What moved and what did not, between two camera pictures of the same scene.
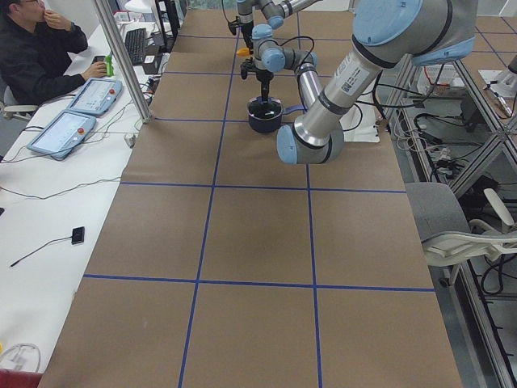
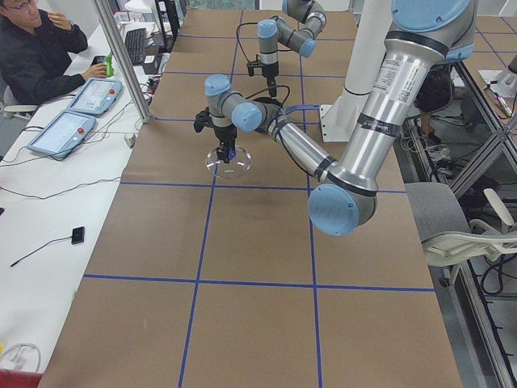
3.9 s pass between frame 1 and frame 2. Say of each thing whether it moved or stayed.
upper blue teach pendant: stayed
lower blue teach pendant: stayed
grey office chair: stayed
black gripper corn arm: moved
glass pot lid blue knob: moved
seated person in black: stayed
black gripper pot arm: moved
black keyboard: stayed
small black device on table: stayed
